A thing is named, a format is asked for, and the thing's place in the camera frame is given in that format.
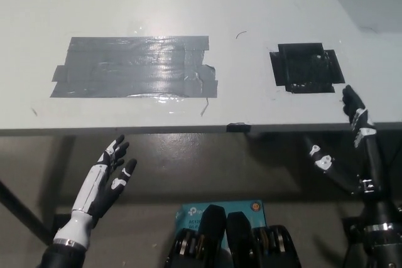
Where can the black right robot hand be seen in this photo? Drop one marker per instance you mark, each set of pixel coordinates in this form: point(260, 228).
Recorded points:
point(381, 205)

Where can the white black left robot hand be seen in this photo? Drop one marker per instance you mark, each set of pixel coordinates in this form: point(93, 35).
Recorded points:
point(94, 189)

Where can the black diagonal table leg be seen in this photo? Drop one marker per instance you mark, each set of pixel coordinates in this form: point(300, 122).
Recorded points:
point(22, 210)

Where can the teal router cardboard box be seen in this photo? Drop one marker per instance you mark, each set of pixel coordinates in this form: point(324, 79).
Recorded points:
point(190, 214)

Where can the small black tape piece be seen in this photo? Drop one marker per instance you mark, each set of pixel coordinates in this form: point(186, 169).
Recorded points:
point(238, 127)

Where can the black tape square marker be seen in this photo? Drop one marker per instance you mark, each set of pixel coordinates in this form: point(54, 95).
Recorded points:
point(301, 67)

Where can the grey duct tape patch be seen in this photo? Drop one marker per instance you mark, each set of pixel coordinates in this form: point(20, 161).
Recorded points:
point(132, 67)

